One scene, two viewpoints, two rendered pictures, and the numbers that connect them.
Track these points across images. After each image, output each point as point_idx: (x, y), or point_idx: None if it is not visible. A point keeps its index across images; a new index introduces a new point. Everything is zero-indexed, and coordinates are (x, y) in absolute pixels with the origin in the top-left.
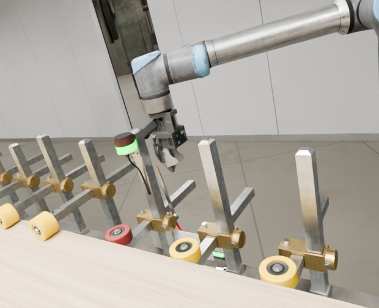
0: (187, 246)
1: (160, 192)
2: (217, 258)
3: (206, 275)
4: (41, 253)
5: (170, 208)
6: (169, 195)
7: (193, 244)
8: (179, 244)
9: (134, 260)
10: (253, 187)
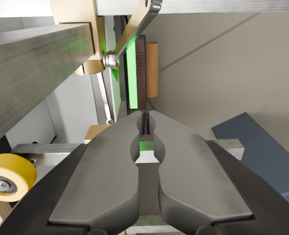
0: (6, 189)
1: (73, 72)
2: (127, 100)
3: None
4: None
5: (113, 53)
6: (122, 54)
7: (15, 195)
8: (1, 176)
9: None
10: (240, 160)
